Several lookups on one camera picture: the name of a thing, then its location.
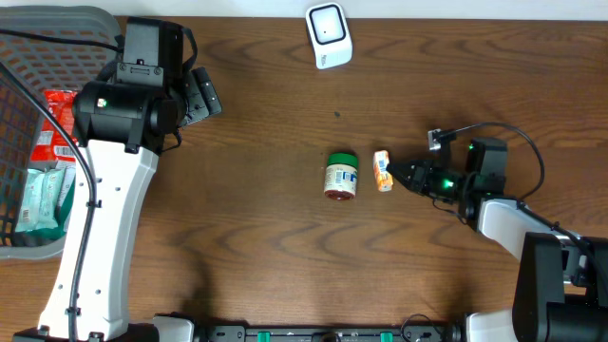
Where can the small orange box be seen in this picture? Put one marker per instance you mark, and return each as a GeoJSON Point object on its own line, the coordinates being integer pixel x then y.
{"type": "Point", "coordinates": [383, 178]}

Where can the light green wipes pack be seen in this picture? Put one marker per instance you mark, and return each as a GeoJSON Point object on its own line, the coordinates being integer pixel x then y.
{"type": "Point", "coordinates": [40, 200]}

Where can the white barcode scanner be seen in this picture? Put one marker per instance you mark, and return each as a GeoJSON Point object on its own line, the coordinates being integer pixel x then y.
{"type": "Point", "coordinates": [329, 35]}

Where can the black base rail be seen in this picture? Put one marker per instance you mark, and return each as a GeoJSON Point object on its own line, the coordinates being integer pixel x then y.
{"type": "Point", "coordinates": [415, 332]}

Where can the grey plastic mesh basket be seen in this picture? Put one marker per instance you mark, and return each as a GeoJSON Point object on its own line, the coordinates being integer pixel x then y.
{"type": "Point", "coordinates": [44, 48]}

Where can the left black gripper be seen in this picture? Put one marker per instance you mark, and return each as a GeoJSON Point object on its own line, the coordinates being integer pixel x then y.
{"type": "Point", "coordinates": [206, 99]}

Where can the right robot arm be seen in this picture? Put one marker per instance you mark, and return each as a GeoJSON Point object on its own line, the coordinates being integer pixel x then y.
{"type": "Point", "coordinates": [561, 291]}

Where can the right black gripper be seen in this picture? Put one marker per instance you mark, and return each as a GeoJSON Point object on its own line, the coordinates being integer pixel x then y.
{"type": "Point", "coordinates": [422, 171]}

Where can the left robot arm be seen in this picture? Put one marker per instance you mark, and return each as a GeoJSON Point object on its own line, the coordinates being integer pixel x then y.
{"type": "Point", "coordinates": [121, 119]}

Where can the green lid jar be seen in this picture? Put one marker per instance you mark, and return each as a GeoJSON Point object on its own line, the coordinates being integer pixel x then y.
{"type": "Point", "coordinates": [341, 176]}

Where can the red snack bag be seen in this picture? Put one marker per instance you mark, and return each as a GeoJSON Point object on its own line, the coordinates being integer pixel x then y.
{"type": "Point", "coordinates": [51, 146]}

